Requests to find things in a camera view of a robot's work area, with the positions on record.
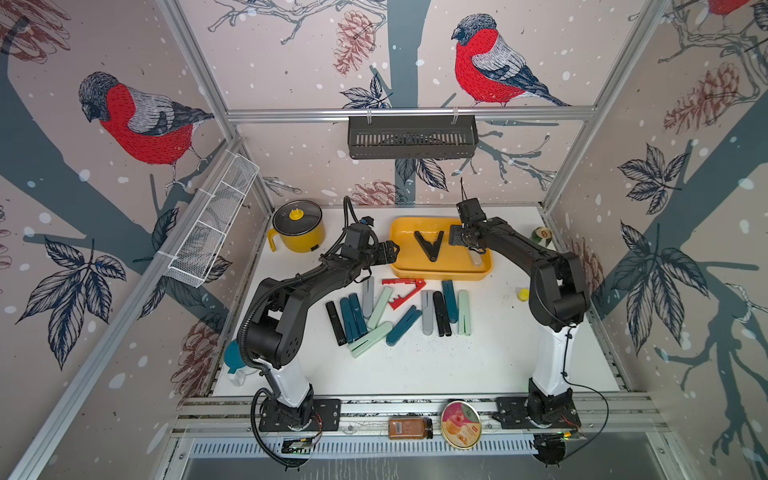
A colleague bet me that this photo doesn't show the beige pruning pliers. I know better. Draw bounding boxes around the beige pruning pliers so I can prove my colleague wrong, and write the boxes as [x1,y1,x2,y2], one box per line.
[469,250,483,266]

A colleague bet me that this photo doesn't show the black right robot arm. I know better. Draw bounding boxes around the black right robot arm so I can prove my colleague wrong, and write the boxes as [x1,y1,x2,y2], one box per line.
[449,217,590,427]

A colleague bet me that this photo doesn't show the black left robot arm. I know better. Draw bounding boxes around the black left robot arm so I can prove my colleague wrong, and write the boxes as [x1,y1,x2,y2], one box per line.
[236,222,400,430]

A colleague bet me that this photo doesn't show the yellow plastic storage box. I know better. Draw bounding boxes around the yellow plastic storage box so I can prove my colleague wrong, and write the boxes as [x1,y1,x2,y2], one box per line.
[390,216,493,281]

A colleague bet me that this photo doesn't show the grey left pruning pliers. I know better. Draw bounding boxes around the grey left pruning pliers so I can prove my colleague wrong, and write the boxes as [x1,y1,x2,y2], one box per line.
[361,276,375,321]

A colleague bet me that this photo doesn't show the grey pruning pliers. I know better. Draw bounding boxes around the grey pruning pliers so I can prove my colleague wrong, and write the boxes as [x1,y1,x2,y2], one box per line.
[361,276,375,321]
[421,290,436,336]

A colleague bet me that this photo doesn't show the red open pruning pliers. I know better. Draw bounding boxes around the red open pruning pliers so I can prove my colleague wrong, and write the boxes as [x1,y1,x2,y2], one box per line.
[381,277,427,311]

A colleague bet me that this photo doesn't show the grey middle pruning pliers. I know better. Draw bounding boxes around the grey middle pruning pliers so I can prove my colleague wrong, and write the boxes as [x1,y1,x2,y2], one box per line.
[421,290,436,336]

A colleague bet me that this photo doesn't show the dark teal angled pruning pliers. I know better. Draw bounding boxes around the dark teal angled pruning pliers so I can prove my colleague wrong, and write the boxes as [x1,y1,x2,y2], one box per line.
[385,305,422,347]

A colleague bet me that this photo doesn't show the brown rectangular box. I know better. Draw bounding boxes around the brown rectangular box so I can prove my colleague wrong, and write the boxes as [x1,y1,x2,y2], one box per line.
[388,417,434,440]

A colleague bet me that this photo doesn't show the green white small bottle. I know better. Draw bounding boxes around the green white small bottle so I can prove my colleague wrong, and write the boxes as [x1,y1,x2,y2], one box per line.
[530,226,553,247]

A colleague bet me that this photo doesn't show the yellow electric cooking pot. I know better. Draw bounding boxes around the yellow electric cooking pot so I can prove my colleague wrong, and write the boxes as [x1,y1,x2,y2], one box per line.
[267,200,326,253]

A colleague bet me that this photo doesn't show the teal round object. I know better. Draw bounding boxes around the teal round object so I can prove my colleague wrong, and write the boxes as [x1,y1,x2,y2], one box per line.
[224,340,246,375]

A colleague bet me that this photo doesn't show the round pink tin lid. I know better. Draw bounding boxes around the round pink tin lid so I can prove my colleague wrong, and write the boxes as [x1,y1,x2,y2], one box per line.
[440,400,483,450]

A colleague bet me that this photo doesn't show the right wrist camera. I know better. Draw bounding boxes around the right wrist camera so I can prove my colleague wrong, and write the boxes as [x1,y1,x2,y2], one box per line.
[457,198,487,226]

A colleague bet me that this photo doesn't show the black hanging wall basket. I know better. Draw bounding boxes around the black hanging wall basket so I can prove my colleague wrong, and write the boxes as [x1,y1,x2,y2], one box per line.
[347,115,479,160]

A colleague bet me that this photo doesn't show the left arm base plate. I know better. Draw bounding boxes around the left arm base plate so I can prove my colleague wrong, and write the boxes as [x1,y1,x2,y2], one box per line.
[255,398,341,433]

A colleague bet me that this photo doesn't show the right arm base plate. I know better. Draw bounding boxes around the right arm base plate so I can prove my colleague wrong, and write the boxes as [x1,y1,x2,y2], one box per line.
[491,392,582,429]

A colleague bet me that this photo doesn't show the white wire mesh shelf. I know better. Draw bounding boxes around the white wire mesh shelf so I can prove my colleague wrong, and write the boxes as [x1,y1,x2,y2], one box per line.
[164,150,259,288]

